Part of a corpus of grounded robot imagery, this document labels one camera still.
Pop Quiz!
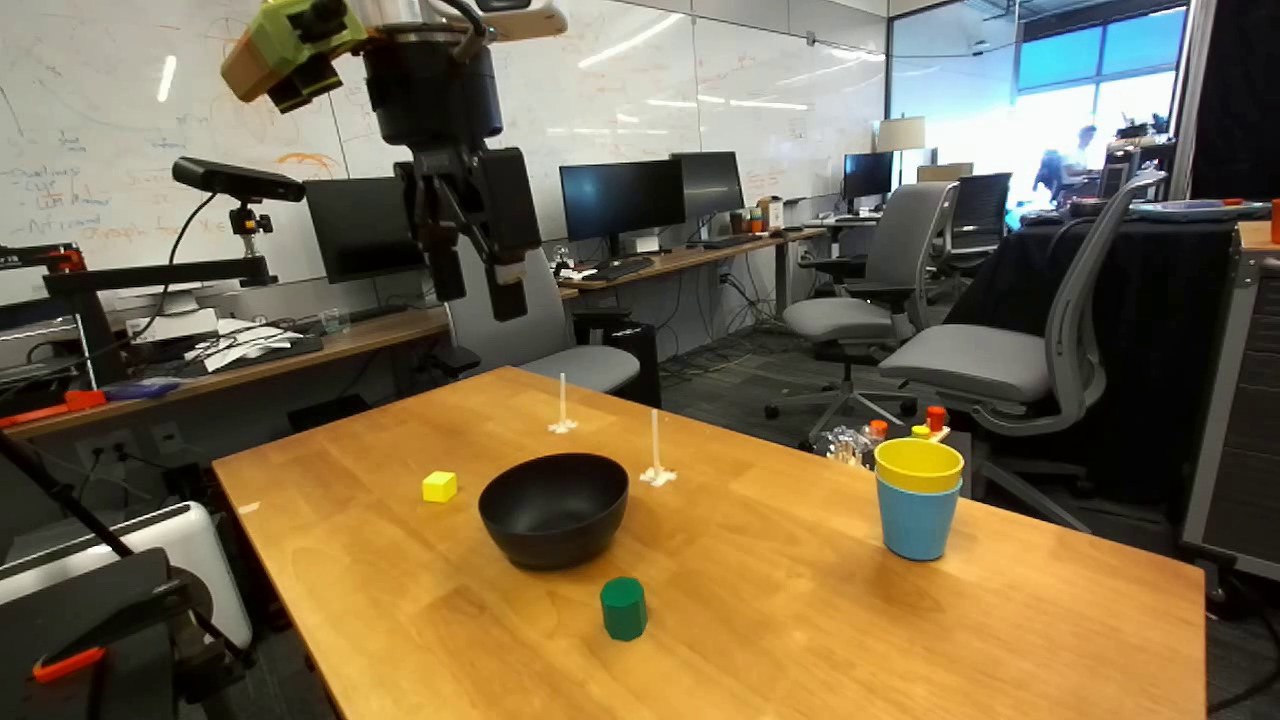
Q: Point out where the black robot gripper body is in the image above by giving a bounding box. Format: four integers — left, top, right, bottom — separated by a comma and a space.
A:
364, 24, 542, 256

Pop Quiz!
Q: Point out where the grey office chair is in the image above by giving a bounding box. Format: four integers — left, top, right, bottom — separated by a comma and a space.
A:
882, 171, 1162, 532
784, 185, 952, 370

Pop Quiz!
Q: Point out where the yellow cup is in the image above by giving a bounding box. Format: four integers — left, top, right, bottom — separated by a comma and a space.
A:
877, 434, 963, 491

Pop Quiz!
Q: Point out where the long wooden office desk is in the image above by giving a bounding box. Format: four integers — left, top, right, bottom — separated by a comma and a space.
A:
0, 223, 834, 446

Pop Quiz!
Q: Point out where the yellow cube block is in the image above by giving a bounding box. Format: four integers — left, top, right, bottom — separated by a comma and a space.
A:
422, 473, 456, 504

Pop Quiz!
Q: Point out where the green octagonal block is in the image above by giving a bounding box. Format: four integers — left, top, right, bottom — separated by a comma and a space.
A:
599, 576, 648, 641

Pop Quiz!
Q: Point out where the blue cup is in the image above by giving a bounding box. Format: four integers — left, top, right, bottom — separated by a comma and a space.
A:
877, 483, 962, 565

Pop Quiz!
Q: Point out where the black camera on stand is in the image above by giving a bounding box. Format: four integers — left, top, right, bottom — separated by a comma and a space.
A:
172, 155, 305, 285

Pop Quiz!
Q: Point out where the colourful wooden toy set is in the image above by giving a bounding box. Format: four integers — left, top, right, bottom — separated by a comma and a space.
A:
819, 404, 952, 467

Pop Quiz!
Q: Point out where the black bowl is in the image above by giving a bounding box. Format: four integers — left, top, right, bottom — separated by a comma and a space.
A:
475, 451, 628, 571

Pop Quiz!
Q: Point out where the black computer monitor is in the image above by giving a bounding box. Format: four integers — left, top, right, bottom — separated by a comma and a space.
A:
559, 159, 684, 259

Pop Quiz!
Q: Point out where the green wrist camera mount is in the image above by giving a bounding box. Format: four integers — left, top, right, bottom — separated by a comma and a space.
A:
220, 0, 370, 112

